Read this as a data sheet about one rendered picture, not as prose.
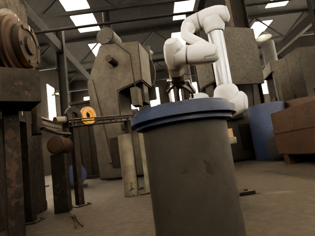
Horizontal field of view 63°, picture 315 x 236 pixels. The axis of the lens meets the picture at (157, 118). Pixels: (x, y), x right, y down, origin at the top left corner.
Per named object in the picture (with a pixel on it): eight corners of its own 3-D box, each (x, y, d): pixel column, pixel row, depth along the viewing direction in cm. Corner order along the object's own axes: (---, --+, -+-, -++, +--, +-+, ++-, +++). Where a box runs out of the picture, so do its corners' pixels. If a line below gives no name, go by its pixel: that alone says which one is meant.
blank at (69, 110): (62, 107, 203) (64, 106, 201) (78, 107, 215) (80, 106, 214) (65, 127, 202) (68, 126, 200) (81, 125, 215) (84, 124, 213)
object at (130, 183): (123, 197, 208) (116, 134, 215) (125, 195, 220) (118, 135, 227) (138, 195, 208) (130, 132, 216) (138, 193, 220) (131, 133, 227)
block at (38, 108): (23, 136, 177) (21, 102, 181) (29, 136, 185) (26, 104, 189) (38, 133, 178) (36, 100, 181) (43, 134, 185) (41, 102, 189)
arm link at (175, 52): (164, 70, 141) (188, 70, 137) (159, 45, 130) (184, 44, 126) (168, 60, 148) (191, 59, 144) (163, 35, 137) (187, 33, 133)
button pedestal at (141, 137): (140, 195, 206) (131, 121, 215) (142, 191, 230) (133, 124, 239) (160, 193, 206) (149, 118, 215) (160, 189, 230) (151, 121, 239)
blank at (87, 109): (78, 107, 215) (80, 106, 214) (92, 106, 228) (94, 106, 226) (81, 125, 215) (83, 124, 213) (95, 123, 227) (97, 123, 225)
